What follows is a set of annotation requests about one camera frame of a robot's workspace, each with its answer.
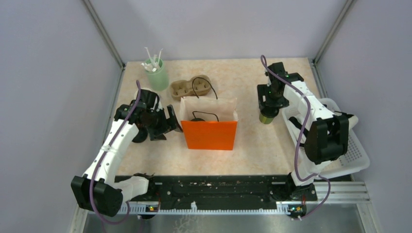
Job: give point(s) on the brown cardboard cup carrier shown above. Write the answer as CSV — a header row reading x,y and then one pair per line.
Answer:
x,y
198,85

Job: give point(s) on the stack of black lids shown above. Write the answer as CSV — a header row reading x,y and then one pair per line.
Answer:
x,y
140,137

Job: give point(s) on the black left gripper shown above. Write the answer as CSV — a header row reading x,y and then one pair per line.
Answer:
x,y
170,122

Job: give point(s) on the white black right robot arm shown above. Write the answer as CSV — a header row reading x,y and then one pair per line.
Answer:
x,y
322,134

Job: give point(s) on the aluminium frame rail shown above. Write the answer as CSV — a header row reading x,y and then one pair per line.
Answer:
x,y
348,5
103,32

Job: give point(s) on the white plastic basket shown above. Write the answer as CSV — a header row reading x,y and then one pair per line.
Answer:
x,y
355,160

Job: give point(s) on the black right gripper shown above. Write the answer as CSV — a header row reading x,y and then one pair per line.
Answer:
x,y
263,90

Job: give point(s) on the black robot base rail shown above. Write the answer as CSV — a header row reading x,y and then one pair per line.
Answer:
x,y
232,192

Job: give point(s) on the green paper coffee cup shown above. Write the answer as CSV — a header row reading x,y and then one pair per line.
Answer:
x,y
264,119

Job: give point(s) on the right aluminium frame rail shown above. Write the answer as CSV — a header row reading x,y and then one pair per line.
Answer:
x,y
348,5

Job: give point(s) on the orange paper bag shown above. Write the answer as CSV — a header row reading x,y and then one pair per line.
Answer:
x,y
218,131

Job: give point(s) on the stack of green paper cups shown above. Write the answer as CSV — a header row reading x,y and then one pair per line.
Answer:
x,y
143,91

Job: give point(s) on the black white cloth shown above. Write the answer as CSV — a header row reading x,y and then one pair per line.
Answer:
x,y
351,120

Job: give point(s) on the green straw holder cup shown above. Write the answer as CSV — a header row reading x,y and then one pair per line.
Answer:
x,y
159,79

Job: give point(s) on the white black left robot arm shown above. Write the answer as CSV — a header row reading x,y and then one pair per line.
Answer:
x,y
97,190

